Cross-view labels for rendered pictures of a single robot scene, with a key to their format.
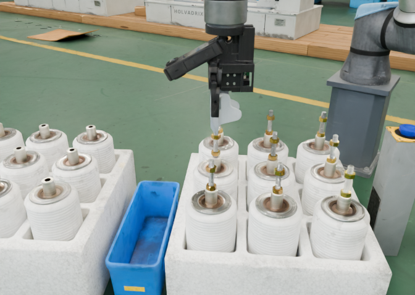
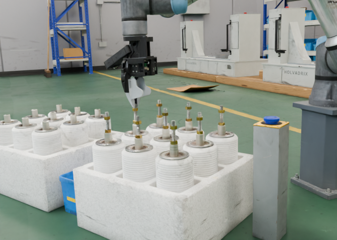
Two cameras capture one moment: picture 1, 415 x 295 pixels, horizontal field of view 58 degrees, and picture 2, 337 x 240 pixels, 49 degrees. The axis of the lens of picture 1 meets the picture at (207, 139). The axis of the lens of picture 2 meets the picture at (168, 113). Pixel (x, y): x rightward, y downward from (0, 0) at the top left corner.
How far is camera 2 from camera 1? 0.76 m
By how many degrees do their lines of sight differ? 35
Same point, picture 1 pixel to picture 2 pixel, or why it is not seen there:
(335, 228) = (157, 162)
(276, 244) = (128, 171)
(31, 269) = (25, 168)
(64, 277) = (36, 177)
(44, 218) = (35, 139)
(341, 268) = (154, 191)
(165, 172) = not seen: hidden behind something
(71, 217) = (50, 144)
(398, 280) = not seen: outside the picture
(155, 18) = (269, 78)
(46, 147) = not seen: hidden behind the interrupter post
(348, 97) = (308, 118)
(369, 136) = (327, 155)
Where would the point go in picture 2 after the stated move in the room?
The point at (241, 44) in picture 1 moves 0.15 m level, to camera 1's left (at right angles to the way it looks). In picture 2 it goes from (139, 46) to (101, 47)
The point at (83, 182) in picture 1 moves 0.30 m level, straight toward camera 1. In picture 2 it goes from (71, 133) to (23, 160)
